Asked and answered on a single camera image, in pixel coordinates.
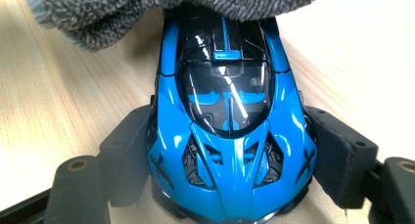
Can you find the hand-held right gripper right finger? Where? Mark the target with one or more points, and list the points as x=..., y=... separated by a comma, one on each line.
x=342, y=165

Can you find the grey terry cloth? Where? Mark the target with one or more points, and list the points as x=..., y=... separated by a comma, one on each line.
x=147, y=8

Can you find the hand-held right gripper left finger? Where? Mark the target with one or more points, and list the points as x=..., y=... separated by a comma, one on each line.
x=125, y=158

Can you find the blue and black toy car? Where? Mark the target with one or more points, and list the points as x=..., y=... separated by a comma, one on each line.
x=233, y=171

